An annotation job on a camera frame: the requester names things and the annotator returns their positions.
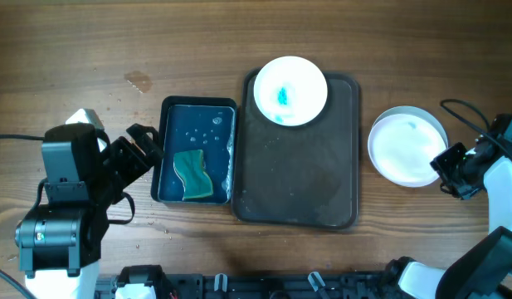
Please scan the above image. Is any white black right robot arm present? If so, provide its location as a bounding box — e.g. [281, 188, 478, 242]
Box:
[396, 157, 512, 298]

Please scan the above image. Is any green yellow scrub sponge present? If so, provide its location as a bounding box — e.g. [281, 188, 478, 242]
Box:
[173, 149, 213, 201]

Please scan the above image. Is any large brown serving tray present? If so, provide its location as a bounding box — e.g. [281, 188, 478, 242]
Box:
[231, 69, 361, 231]

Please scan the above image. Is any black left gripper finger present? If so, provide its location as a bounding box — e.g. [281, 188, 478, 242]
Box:
[65, 108, 107, 152]
[126, 123, 163, 167]

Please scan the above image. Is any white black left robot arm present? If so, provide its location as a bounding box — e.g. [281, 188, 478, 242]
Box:
[15, 121, 163, 298]

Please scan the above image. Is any white plate top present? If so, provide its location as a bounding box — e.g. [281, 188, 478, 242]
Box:
[253, 56, 329, 127]

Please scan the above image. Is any white plate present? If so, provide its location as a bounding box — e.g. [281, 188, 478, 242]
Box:
[367, 114, 446, 188]
[373, 105, 449, 145]
[253, 56, 329, 127]

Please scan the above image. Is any small black water tray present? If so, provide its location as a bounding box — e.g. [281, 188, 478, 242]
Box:
[151, 96, 237, 205]

